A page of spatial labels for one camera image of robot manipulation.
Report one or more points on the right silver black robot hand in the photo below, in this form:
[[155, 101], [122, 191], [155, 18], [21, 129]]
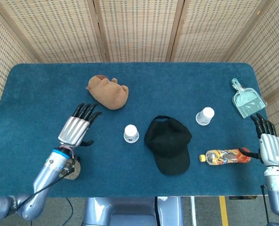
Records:
[[272, 150]]

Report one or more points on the orange-label plastic bottle yellow cap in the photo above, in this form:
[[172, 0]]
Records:
[[224, 156]]

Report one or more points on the blue carpet table cover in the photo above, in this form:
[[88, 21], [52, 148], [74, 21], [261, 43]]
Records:
[[35, 99]]

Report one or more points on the white table leg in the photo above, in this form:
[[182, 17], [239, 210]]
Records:
[[193, 212]]

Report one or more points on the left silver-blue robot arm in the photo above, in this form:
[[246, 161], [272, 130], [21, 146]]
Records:
[[45, 179]]

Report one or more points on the brown plush toy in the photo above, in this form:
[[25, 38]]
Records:
[[109, 94]]

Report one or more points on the light green plastic dustpan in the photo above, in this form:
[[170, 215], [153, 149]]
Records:
[[248, 101]]

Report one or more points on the black baseball cap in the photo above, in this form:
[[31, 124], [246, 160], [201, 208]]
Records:
[[168, 146]]

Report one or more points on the woven bamboo screen panel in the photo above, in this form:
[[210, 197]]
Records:
[[212, 30], [59, 30], [275, 58], [2, 58], [139, 30]]

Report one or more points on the seed jar with black lid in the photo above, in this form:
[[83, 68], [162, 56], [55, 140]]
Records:
[[76, 171]]

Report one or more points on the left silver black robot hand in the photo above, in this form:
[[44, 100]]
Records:
[[74, 130]]

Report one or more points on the silver-blue robot torso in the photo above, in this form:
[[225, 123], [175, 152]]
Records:
[[129, 212]]

